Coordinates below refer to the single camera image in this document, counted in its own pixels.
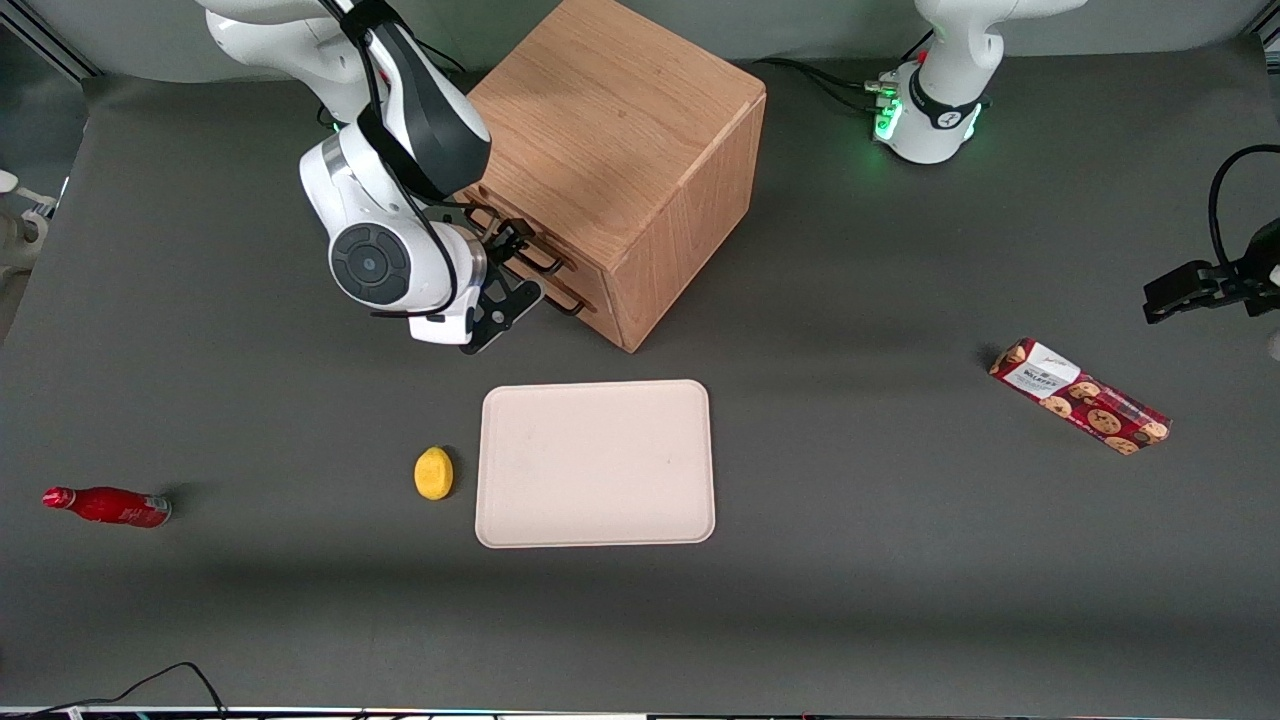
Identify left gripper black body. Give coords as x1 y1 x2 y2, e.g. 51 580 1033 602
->
1214 217 1280 315

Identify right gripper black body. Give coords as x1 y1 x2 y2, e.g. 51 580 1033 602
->
455 205 547 357

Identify wooden drawer with black handle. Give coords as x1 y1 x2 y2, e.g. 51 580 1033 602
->
462 183 611 306
530 280 633 354

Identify wooden drawer cabinet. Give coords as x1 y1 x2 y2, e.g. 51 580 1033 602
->
455 0 768 354

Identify red tartan cookie box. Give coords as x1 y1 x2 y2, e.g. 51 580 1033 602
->
988 337 1172 457

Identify yellow round sponge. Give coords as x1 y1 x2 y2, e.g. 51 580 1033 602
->
414 446 455 501

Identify beige plastic tray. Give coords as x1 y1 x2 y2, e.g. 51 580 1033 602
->
475 379 717 550

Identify red soda bottle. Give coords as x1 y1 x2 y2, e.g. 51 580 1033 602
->
42 486 172 529

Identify white plastic fixture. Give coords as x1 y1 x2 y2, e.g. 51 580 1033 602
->
0 168 58 273

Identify black cable along right arm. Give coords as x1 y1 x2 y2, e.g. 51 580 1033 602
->
318 0 466 321

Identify black looped gripper cable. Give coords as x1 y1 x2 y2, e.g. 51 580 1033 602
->
1207 144 1280 273

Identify black cables at arm base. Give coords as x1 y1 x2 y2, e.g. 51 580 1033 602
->
765 30 936 116

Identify thin black table cable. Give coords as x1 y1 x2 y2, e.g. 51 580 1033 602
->
0 661 230 718

